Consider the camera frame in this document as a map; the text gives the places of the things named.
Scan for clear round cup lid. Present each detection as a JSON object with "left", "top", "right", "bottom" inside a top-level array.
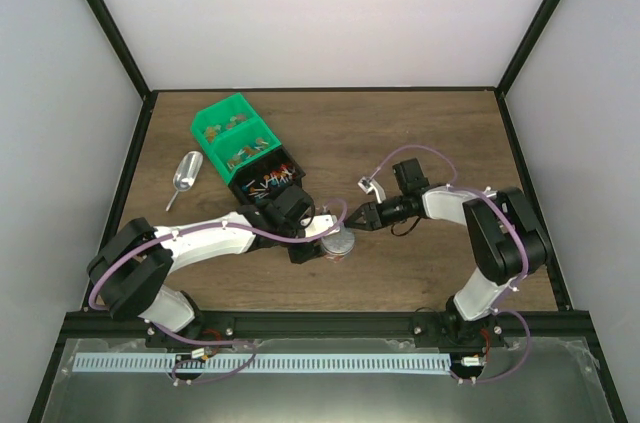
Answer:
[{"left": 321, "top": 228, "right": 356, "bottom": 253}]

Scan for black lollipop bin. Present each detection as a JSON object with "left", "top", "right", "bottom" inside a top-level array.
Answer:
[{"left": 228, "top": 146, "right": 306, "bottom": 204}]

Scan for green two-compartment candy bin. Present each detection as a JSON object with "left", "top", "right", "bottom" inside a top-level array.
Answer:
[{"left": 191, "top": 93, "right": 282, "bottom": 184}]

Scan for silver metal scoop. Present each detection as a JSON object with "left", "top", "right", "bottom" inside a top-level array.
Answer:
[{"left": 165, "top": 151, "right": 203, "bottom": 212}]

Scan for clear round plastic cup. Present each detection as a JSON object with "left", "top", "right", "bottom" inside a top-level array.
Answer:
[{"left": 324, "top": 252, "right": 349, "bottom": 262}]

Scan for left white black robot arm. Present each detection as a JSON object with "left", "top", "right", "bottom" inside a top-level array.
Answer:
[{"left": 87, "top": 186, "right": 339, "bottom": 347}]

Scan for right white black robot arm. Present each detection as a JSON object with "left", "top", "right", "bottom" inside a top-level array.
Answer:
[{"left": 345, "top": 158, "right": 553, "bottom": 346}]

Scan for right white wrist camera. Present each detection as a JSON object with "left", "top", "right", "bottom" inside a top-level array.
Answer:
[{"left": 358, "top": 177, "right": 386, "bottom": 204}]

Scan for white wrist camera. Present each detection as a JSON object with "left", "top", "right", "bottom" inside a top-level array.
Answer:
[
  {"left": 358, "top": 177, "right": 386, "bottom": 204},
  {"left": 301, "top": 214, "right": 341, "bottom": 241}
]

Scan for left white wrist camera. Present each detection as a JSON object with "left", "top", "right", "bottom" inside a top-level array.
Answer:
[{"left": 301, "top": 214, "right": 341, "bottom": 241}]

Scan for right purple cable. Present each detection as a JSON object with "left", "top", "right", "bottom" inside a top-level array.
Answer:
[{"left": 370, "top": 144, "right": 532, "bottom": 385}]

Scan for purple cable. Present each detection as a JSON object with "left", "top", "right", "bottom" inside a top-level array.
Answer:
[
  {"left": 370, "top": 144, "right": 532, "bottom": 385},
  {"left": 88, "top": 197, "right": 349, "bottom": 387}
]

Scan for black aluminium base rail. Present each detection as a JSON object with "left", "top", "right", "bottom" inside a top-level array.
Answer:
[{"left": 64, "top": 310, "right": 591, "bottom": 349}]

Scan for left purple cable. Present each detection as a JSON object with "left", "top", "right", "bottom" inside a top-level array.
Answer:
[{"left": 88, "top": 197, "right": 349, "bottom": 387}]

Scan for light blue slotted cable duct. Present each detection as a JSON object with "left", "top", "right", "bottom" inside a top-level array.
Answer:
[{"left": 71, "top": 353, "right": 451, "bottom": 375}]

